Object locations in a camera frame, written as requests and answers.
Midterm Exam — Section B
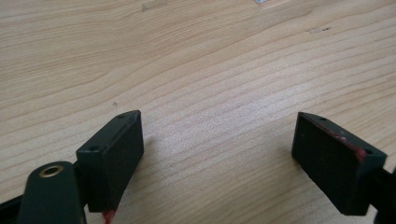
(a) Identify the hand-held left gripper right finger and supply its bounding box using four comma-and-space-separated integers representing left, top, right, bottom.
290, 111, 389, 217

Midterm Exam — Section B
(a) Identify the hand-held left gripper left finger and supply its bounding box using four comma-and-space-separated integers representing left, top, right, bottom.
75, 109, 146, 214

